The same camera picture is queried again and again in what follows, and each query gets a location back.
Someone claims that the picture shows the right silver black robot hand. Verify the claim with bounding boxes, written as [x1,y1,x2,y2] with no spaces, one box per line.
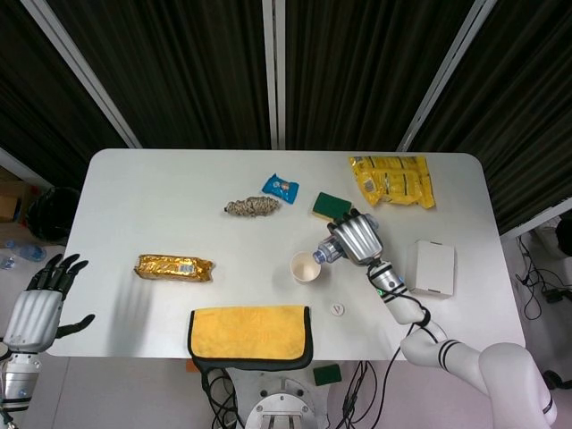
[324,207,385,267]

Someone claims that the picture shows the white paper cup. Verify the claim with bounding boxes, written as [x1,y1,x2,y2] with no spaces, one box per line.
[289,250,324,284]

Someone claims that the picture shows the small green sponge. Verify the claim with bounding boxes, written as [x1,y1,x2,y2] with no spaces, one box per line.
[313,363,343,386]

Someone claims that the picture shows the black trash bin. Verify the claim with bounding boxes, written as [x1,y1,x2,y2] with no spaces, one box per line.
[26,186,81,243]

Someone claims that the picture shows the black white braided rope bundle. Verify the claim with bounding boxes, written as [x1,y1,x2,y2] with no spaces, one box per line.
[223,195,283,220]

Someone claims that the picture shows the yellow cloth with black trim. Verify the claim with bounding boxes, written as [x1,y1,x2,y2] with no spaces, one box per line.
[187,305,313,372]

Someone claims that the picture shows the green yellow sponge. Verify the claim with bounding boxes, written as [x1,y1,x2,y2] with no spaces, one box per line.
[311,191,353,223]

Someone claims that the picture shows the black floor cables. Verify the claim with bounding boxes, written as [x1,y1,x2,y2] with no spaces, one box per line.
[513,234,572,321]

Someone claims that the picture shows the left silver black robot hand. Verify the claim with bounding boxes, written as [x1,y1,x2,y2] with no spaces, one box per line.
[2,253,97,354]

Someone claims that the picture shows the clear plastic water bottle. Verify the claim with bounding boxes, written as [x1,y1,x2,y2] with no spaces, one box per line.
[311,213,381,265]

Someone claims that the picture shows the white frame post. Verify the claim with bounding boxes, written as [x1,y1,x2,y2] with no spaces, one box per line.
[397,0,498,151]
[262,0,287,151]
[26,0,142,149]

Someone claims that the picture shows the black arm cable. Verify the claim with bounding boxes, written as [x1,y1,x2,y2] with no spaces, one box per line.
[383,285,435,390]

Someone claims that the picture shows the gold foil biscuit pack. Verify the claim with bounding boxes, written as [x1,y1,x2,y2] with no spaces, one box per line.
[132,254,215,284]

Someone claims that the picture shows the black cable bundle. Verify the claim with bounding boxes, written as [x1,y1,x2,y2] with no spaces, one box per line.
[338,359,382,429]
[199,366,245,429]

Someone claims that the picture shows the black pleated curtain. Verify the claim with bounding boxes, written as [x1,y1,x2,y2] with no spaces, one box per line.
[0,0,572,236]

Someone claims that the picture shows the yellow snack bag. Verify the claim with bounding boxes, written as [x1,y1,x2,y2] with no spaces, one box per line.
[348,155,436,210]

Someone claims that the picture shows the white cardboard box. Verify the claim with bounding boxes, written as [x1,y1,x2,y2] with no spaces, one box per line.
[409,240,457,296]

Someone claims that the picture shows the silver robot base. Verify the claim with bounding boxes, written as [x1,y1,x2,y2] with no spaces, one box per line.
[243,369,334,429]

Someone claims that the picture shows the brown cardboard box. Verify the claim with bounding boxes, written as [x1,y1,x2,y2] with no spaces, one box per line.
[0,180,33,223]

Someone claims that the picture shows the blue snack packet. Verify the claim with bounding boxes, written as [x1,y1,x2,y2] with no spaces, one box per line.
[261,174,299,205]

